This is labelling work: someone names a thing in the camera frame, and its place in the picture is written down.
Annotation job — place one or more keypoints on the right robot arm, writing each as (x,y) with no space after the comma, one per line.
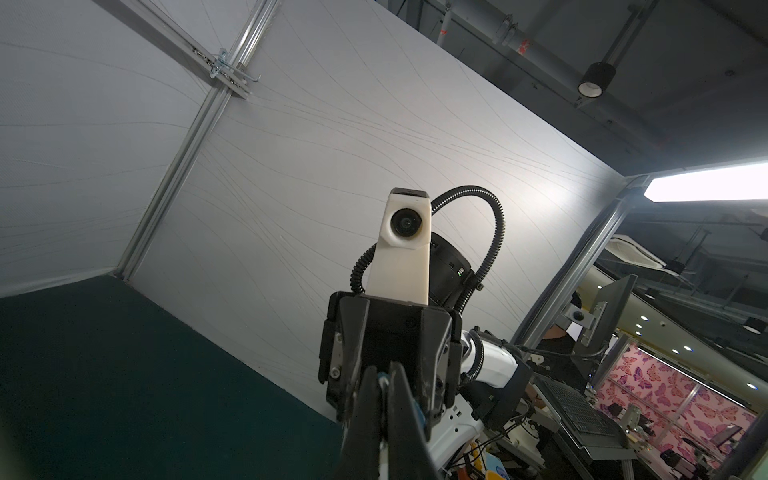
(493,376)

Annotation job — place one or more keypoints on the bright ceiling light panel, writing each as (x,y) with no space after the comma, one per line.
(736,183)

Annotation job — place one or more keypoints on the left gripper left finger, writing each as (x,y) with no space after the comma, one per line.
(359,458)

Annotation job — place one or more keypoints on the aluminium top rail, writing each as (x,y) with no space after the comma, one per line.
(157,27)

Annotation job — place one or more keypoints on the computer monitor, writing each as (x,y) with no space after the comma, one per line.
(599,324)

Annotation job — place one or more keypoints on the black ceiling spot lamp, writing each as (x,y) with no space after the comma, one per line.
(596,80)

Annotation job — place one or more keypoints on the green table mat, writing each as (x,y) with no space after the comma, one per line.
(97,382)

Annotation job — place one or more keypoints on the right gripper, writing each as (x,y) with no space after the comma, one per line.
(362,331)

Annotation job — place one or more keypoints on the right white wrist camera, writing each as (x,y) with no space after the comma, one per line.
(400,267)

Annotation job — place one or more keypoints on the metal hook clamp right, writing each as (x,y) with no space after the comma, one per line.
(221,65)

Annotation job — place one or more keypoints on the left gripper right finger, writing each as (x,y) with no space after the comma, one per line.
(408,455)

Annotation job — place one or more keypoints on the black keyboard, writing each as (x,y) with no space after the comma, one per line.
(587,426)

